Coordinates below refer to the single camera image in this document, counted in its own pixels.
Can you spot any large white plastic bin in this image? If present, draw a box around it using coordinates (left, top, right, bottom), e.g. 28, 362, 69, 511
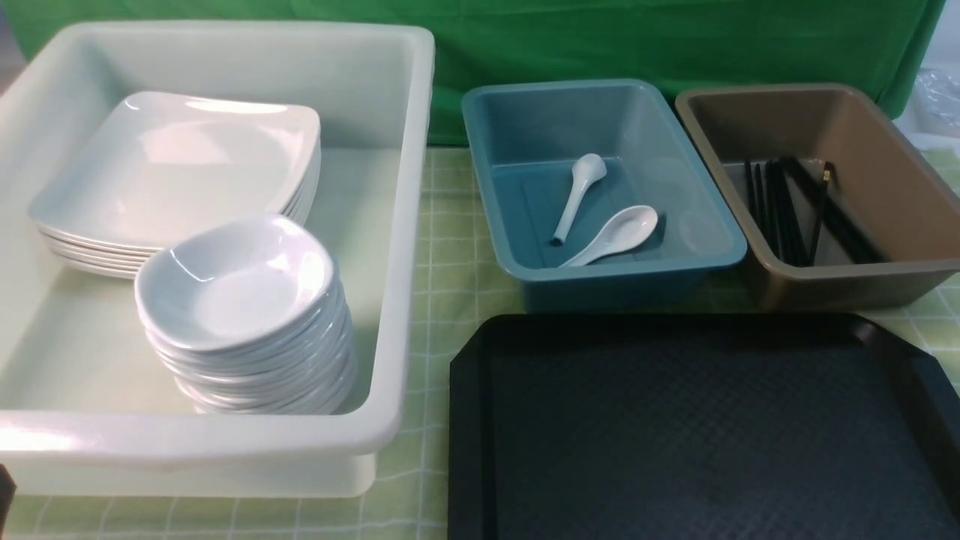
1, 20, 434, 498

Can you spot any stack of small white bowls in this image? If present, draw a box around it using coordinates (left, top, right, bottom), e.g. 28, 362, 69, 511
146, 284, 359, 415

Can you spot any stack of white square plates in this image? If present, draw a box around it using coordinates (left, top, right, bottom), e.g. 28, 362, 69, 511
37, 146, 322, 280

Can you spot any white ceramic spoon in bin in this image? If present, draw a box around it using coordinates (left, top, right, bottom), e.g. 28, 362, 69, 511
551, 153, 608, 245

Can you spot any green backdrop cloth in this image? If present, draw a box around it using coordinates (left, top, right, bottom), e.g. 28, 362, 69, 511
2, 1, 945, 145

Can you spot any black chopstick with gold band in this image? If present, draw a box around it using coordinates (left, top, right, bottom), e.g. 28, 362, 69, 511
807, 161, 834, 266

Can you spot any small white dish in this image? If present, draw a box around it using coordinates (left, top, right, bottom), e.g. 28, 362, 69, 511
133, 213, 340, 353

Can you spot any large white square plate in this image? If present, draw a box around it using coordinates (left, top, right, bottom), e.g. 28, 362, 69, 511
28, 90, 321, 251

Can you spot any black serving tray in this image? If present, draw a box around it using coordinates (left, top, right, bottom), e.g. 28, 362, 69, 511
447, 312, 959, 539

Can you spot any white ceramic spoon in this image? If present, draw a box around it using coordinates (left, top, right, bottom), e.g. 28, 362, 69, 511
559, 205, 659, 268
551, 153, 608, 245

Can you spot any brown plastic bin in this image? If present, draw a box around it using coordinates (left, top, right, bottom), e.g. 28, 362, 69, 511
675, 83, 958, 311

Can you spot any green checkered tablecloth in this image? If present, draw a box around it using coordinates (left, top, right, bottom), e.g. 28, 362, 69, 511
0, 145, 960, 540

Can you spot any black chopsticks bundle in bin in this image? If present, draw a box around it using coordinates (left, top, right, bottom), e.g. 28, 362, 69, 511
742, 156, 889, 268

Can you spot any blue plastic bin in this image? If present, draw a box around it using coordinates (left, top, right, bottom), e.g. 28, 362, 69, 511
460, 79, 748, 312

